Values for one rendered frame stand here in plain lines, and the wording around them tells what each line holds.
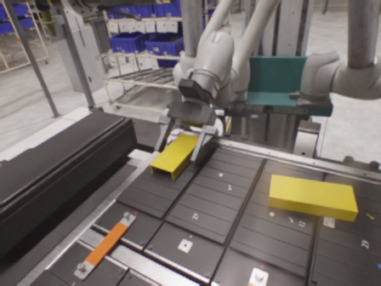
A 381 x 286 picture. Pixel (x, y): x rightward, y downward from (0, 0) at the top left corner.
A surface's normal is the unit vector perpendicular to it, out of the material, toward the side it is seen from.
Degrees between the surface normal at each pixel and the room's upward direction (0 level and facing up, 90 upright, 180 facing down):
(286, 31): 90
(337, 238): 0
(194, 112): 35
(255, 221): 0
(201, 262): 0
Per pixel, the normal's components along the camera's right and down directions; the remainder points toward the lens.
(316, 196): -0.09, -0.82
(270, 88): -0.30, 0.56
